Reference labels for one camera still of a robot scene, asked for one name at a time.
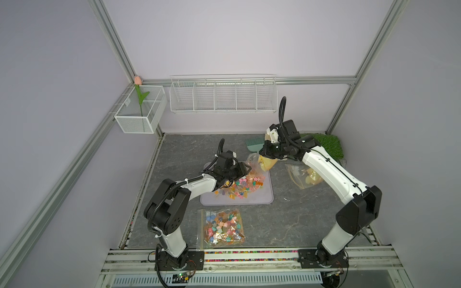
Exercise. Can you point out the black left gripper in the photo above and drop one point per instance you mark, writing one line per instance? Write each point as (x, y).
(241, 170)

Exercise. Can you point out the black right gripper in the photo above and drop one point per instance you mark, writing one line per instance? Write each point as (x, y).
(266, 152)

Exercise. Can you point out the ziploc bag of candies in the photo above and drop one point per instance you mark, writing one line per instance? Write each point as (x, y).
(220, 228)
(303, 176)
(260, 166)

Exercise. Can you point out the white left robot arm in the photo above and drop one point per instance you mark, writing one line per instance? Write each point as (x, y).
(167, 207)

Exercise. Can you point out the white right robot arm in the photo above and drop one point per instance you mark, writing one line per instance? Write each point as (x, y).
(361, 203)

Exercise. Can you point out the pile of loose candies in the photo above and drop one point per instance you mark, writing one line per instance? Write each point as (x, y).
(243, 187)

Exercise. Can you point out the beige work glove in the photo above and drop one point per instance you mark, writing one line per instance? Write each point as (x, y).
(268, 137)

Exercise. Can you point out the green hand broom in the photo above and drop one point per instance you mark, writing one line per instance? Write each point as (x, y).
(254, 145)

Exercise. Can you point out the green artificial grass mat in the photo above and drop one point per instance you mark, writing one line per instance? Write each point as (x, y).
(331, 144)

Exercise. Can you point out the lilac plastic tray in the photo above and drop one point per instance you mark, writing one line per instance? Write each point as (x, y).
(263, 196)

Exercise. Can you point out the small white mesh basket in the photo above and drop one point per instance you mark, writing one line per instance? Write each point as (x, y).
(128, 114)

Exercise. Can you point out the pink artificial tulip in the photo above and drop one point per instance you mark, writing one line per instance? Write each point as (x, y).
(141, 95)

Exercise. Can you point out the long white wire basket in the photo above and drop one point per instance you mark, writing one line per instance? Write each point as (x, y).
(223, 93)

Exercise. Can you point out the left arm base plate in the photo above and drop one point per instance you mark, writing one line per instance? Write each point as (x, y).
(189, 260)

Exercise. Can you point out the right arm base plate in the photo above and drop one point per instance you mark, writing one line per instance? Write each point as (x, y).
(319, 258)

